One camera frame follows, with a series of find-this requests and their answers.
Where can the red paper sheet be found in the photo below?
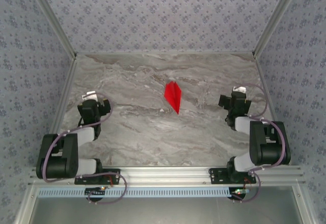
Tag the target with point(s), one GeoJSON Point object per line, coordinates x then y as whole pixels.
{"type": "Point", "coordinates": [174, 95]}

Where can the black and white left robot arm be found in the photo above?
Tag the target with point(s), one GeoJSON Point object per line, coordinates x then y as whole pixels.
{"type": "Point", "coordinates": [58, 163]}

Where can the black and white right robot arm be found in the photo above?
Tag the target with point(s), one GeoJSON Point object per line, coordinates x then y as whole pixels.
{"type": "Point", "coordinates": [267, 152]}

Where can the grey sheet metal panel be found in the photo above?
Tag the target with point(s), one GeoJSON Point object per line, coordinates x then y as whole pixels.
{"type": "Point", "coordinates": [165, 211]}

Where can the black controller board with LED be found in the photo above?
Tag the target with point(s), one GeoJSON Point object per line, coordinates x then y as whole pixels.
{"type": "Point", "coordinates": [95, 191]}
{"type": "Point", "coordinates": [239, 192]}

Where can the thin aluminium table edge strip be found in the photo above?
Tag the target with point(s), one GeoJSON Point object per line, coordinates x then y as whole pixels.
{"type": "Point", "coordinates": [165, 53]}

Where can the aluminium table side rail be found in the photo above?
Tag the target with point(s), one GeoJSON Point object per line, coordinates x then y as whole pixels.
{"type": "Point", "coordinates": [262, 81]}
{"type": "Point", "coordinates": [61, 107]}

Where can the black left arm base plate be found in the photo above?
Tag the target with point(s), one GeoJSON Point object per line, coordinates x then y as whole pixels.
{"type": "Point", "coordinates": [114, 177]}

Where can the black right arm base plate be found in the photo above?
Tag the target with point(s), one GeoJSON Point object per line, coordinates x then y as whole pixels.
{"type": "Point", "coordinates": [216, 177]}

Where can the slanted aluminium frame post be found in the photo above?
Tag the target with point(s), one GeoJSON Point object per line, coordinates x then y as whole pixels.
{"type": "Point", "coordinates": [53, 17]}
{"type": "Point", "coordinates": [275, 17]}

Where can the wide aluminium mounting rail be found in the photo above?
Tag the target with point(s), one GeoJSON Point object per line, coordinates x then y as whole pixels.
{"type": "Point", "coordinates": [165, 175]}

